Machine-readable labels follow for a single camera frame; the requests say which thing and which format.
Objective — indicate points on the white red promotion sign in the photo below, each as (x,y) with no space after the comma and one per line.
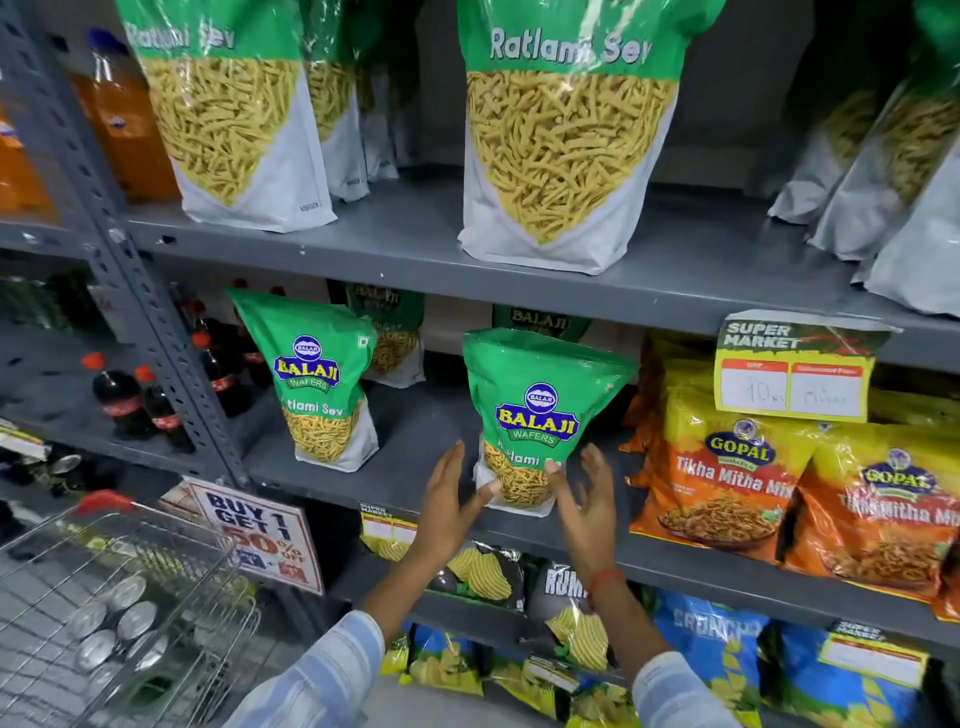
(259,536)

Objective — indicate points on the large green white snack pouch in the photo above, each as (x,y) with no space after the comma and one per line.
(562,150)
(337,112)
(926,255)
(832,150)
(892,172)
(225,112)
(386,112)

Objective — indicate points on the dark drink cans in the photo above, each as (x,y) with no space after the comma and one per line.
(71,472)

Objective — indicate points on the person's left forearm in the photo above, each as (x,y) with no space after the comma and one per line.
(352,645)

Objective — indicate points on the grey metal shelving rack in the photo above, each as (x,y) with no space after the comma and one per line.
(675,255)

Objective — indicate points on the yellow orange snack packet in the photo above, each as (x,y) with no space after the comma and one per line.
(949,592)
(877,517)
(720,480)
(660,390)

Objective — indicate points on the red thread wrist band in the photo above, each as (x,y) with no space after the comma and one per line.
(604,579)

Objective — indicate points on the person's right hand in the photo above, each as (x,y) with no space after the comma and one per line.
(596,525)

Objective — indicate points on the black chips packet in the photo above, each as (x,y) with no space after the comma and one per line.
(487,574)
(566,607)

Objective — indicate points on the row of dark green bottles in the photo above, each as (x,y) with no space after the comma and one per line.
(37,300)

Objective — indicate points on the person's left hand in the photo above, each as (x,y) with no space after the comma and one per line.
(442,517)

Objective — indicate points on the person's left thumb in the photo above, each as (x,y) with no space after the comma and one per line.
(482,501)

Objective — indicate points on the group of dark cola bottles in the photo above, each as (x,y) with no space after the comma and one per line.
(120,401)

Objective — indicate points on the person's right thumb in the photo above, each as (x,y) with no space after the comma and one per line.
(561,486)

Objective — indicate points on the orange soda bottle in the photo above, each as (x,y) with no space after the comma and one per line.
(19,172)
(127,127)

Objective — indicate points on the person's right forearm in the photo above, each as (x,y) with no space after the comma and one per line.
(645,660)

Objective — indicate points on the blue chips packet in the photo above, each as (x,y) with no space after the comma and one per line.
(712,637)
(832,690)
(446,660)

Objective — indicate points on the yellow green shelf price tag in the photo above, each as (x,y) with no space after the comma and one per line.
(551,673)
(874,656)
(386,529)
(795,367)
(19,442)

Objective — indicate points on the yellow chips packet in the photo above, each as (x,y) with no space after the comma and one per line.
(525,694)
(600,709)
(395,654)

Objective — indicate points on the group of silver drink cans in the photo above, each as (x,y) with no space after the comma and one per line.
(127,622)

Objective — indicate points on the small green snack pouch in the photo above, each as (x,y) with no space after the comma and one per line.
(540,322)
(536,405)
(394,337)
(315,367)

